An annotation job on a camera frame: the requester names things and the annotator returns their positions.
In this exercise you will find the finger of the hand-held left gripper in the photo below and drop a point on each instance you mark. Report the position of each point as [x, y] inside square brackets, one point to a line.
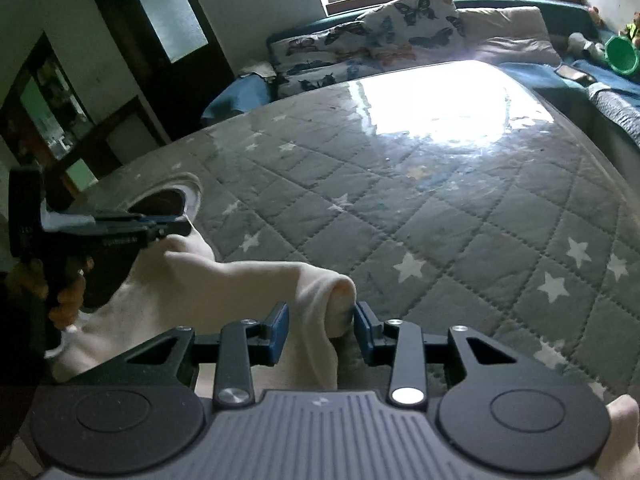
[140, 219]
[170, 234]

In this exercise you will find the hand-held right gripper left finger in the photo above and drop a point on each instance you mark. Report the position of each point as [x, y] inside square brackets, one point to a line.
[280, 334]

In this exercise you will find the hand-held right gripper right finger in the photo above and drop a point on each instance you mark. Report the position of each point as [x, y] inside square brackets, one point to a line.
[361, 334]

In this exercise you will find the cream fleece garment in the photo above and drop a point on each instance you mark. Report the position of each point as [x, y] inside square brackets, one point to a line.
[310, 290]

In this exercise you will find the person's left hand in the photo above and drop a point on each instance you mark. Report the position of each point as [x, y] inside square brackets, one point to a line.
[67, 305]

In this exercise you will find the dark wooden display cabinet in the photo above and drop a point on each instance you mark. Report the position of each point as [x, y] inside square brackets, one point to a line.
[55, 105]

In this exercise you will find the blue blanket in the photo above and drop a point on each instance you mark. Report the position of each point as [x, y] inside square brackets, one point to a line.
[235, 100]

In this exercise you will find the white fluffy cloth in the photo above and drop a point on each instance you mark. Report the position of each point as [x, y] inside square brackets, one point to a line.
[257, 71]

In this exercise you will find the dark door with frosted glass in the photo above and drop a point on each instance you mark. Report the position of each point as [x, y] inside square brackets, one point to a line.
[120, 35]

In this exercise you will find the long butterfly print pillow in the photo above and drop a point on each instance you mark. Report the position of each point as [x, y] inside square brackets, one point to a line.
[310, 47]

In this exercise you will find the square butterfly print pillow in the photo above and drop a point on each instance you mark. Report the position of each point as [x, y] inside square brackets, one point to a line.
[420, 15]

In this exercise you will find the beige pillow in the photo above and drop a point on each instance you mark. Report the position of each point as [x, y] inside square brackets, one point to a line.
[510, 35]

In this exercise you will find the dark flat object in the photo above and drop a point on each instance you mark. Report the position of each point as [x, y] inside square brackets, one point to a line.
[575, 74]

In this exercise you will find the grey quilted blanket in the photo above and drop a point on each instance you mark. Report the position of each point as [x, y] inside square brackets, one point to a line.
[620, 107]

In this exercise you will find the teal bench sofa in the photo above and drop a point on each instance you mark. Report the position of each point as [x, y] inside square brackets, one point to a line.
[500, 2]

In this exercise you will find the grey stuffed toy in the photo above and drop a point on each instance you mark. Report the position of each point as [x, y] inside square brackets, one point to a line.
[585, 45]

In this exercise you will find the green plastic bucket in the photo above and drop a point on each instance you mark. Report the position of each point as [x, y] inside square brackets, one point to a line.
[622, 57]

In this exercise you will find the pink plush toy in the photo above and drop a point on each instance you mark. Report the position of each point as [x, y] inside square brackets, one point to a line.
[595, 15]

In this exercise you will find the green yellow plush toy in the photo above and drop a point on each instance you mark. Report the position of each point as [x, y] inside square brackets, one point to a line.
[632, 27]

